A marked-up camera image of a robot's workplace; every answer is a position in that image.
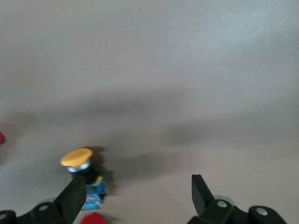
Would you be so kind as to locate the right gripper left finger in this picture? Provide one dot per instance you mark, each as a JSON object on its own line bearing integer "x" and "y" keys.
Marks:
{"x": 72, "y": 198}

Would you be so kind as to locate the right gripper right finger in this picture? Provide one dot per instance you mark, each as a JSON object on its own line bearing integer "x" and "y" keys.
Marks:
{"x": 203, "y": 198}

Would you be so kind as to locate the red mushroom push button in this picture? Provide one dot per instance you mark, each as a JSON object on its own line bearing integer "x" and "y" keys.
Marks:
{"x": 1, "y": 137}
{"x": 92, "y": 219}

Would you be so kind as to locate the yellow mushroom push button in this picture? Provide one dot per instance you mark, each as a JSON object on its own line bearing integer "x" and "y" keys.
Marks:
{"x": 77, "y": 157}

